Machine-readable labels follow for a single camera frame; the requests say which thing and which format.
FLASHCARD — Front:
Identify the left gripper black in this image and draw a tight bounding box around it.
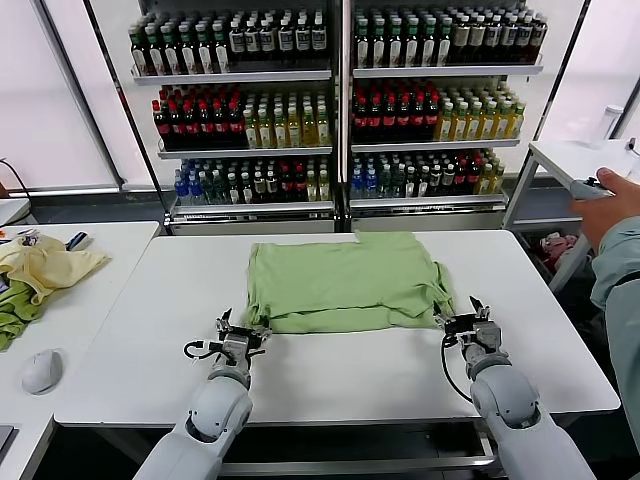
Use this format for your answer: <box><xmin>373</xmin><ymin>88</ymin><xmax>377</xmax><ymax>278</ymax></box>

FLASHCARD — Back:
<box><xmin>215</xmin><ymin>308</ymin><xmax>274</xmax><ymax>351</ymax></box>

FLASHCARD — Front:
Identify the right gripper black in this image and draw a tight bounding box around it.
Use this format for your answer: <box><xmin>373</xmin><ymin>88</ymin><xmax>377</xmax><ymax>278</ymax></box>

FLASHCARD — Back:
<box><xmin>433</xmin><ymin>295</ymin><xmax>494</xmax><ymax>337</ymax></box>

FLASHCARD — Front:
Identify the light green t-shirt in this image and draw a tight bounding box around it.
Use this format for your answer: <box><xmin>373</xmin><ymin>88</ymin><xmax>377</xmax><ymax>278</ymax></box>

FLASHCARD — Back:
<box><xmin>244</xmin><ymin>230</ymin><xmax>457</xmax><ymax>335</ymax></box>

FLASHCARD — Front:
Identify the grey handheld controller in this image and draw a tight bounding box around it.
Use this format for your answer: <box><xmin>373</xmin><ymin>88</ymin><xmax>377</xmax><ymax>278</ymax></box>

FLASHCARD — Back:
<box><xmin>569</xmin><ymin>177</ymin><xmax>616</xmax><ymax>200</ymax></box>

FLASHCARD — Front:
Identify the person's forearm pale sleeve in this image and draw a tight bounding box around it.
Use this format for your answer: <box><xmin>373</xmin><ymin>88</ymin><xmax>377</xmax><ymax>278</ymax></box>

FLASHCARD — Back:
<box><xmin>589</xmin><ymin>214</ymin><xmax>640</xmax><ymax>446</ymax></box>

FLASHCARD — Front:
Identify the pink red clothes heap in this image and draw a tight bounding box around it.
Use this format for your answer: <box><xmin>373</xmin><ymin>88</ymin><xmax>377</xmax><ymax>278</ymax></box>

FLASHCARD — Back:
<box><xmin>538</xmin><ymin>232</ymin><xmax>581</xmax><ymax>271</ymax></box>

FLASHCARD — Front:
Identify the person's hand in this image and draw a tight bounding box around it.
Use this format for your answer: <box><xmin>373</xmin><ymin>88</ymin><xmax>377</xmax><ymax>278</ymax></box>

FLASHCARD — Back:
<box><xmin>571</xmin><ymin>167</ymin><xmax>640</xmax><ymax>255</ymax></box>

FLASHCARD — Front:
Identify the white side table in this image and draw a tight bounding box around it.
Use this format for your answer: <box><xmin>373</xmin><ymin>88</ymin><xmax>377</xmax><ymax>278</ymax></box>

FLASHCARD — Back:
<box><xmin>502</xmin><ymin>139</ymin><xmax>640</xmax><ymax>296</ymax></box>

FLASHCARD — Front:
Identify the blue white striped item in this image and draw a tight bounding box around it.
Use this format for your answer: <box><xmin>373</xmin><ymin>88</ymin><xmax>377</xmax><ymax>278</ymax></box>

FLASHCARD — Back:
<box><xmin>65</xmin><ymin>231</ymin><xmax>94</xmax><ymax>253</ymax></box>

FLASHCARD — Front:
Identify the pale yellow garment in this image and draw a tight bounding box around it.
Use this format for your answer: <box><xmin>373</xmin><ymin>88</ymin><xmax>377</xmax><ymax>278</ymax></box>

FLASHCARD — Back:
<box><xmin>0</xmin><ymin>235</ymin><xmax>110</xmax><ymax>306</ymax></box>

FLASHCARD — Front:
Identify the white computer mouse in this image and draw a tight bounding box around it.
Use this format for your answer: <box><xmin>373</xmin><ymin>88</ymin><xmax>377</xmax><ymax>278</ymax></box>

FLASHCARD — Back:
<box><xmin>21</xmin><ymin>349</ymin><xmax>66</xmax><ymax>396</ymax></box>

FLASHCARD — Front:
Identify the crumpled green cloth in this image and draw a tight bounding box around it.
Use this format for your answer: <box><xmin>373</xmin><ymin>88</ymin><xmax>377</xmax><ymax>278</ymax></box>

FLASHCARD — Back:
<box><xmin>0</xmin><ymin>279</ymin><xmax>44</xmax><ymax>353</ymax></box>

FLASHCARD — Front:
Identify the beverage shelf unit wide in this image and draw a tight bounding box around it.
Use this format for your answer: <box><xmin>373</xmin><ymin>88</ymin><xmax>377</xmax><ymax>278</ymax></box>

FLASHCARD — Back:
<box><xmin>342</xmin><ymin>0</ymin><xmax>591</xmax><ymax>234</ymax></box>

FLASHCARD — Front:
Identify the beverage shelf unit narrow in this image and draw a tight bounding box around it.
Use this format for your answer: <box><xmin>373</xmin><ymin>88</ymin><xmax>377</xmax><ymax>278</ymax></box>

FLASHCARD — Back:
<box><xmin>82</xmin><ymin>0</ymin><xmax>346</xmax><ymax>236</ymax></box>

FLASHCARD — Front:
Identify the grey laptop corner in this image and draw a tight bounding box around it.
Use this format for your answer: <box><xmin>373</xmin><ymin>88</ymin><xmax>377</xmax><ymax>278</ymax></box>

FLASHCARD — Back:
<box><xmin>0</xmin><ymin>424</ymin><xmax>20</xmax><ymax>459</ymax></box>

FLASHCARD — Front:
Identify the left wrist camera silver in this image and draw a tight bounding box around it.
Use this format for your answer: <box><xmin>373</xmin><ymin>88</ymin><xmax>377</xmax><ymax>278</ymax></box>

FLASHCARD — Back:
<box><xmin>222</xmin><ymin>333</ymin><xmax>250</xmax><ymax>362</ymax></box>

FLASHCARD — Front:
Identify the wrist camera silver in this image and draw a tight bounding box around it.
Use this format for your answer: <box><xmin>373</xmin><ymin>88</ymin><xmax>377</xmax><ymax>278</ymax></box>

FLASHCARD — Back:
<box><xmin>472</xmin><ymin>321</ymin><xmax>503</xmax><ymax>351</ymax></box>
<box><xmin>222</xmin><ymin>333</ymin><xmax>250</xmax><ymax>362</ymax></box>

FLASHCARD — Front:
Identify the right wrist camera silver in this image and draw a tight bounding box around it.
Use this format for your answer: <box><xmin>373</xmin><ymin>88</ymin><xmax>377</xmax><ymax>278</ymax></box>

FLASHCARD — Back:
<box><xmin>472</xmin><ymin>321</ymin><xmax>503</xmax><ymax>351</ymax></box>

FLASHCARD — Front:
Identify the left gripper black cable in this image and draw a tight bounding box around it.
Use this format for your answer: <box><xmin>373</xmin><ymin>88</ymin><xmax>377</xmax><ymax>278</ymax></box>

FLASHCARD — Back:
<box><xmin>182</xmin><ymin>339</ymin><xmax>226</xmax><ymax>362</ymax></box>

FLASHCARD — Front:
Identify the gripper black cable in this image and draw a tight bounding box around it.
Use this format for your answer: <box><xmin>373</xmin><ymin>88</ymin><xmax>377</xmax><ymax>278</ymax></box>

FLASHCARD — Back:
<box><xmin>439</xmin><ymin>334</ymin><xmax>476</xmax><ymax>401</ymax></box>
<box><xmin>182</xmin><ymin>339</ymin><xmax>226</xmax><ymax>362</ymax></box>

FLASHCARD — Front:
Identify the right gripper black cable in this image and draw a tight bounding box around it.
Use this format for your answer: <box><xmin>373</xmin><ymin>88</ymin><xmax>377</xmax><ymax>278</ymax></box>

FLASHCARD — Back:
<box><xmin>439</xmin><ymin>334</ymin><xmax>476</xmax><ymax>401</ymax></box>

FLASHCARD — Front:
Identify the metal table frame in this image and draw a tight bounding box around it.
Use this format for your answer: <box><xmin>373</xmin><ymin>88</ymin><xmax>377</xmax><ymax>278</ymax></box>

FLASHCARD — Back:
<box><xmin>99</xmin><ymin>424</ymin><xmax>501</xmax><ymax>479</ymax></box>

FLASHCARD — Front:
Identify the black wall cable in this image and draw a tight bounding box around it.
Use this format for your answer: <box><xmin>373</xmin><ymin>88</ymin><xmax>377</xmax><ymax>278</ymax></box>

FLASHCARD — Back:
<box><xmin>0</xmin><ymin>157</ymin><xmax>31</xmax><ymax>199</ymax></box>

